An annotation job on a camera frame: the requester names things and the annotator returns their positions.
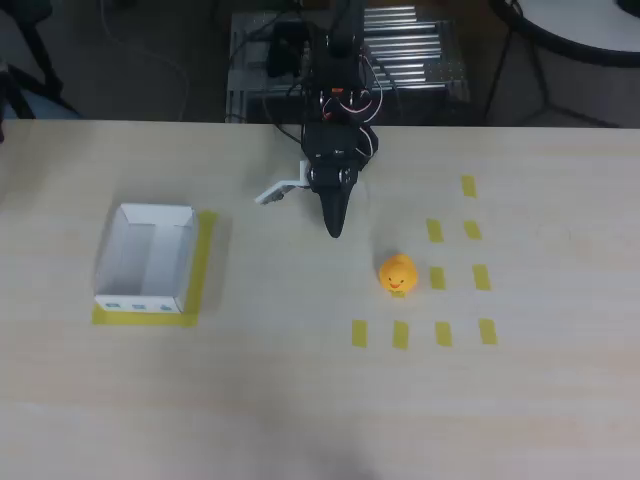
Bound yellow rubber duck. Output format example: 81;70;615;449
378;253;420;294

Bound white open cardboard box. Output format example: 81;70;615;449
93;202;197;315

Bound metal roller rack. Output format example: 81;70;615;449
225;4;472;124

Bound long yellow tape strip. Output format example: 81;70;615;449
180;210;220;321
91;305;201;329

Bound round white table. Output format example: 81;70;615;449
482;0;640;129

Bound blue seat cushion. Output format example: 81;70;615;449
14;92;85;121

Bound black office chair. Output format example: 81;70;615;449
0;0;66;121

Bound red white servo wires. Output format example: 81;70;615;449
318;53;386;162

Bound black power cable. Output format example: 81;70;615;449
271;121;307;148

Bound white plastic wrist bracket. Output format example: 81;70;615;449
253;160;310;205

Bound thin white floor cable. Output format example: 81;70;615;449
98;0;192;121

